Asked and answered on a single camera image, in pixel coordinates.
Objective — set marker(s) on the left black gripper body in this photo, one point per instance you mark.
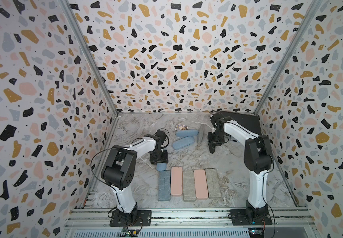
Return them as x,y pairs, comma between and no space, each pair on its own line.
159,157

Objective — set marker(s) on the playing card box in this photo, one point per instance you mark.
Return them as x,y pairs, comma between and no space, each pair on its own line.
180,127

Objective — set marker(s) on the blue case brown lining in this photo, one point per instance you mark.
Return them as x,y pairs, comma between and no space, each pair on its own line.
187,133

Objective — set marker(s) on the black briefcase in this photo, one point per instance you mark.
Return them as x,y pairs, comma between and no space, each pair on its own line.
248,121

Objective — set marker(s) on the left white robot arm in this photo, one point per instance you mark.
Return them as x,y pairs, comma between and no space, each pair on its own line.
119,169

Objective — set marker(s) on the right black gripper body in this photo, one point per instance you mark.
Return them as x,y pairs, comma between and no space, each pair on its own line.
214,139

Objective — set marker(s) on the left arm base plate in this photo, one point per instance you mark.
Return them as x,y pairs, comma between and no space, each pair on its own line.
139,218

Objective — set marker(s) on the pink glasses case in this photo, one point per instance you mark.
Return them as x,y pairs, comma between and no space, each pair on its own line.
176,186
201,187

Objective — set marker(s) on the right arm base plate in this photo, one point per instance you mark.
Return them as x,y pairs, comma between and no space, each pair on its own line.
250,216

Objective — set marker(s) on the case with purple glasses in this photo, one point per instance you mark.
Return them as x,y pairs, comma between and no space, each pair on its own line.
183,142

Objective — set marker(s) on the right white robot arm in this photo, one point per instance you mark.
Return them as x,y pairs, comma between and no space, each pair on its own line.
257,159

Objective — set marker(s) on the grey case with glasses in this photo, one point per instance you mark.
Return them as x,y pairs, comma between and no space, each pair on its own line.
200,135

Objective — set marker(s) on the mint glasses case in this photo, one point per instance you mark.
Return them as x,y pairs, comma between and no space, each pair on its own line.
189,193

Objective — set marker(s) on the grey case mint lining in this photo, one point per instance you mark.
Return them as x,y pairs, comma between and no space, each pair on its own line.
164,185

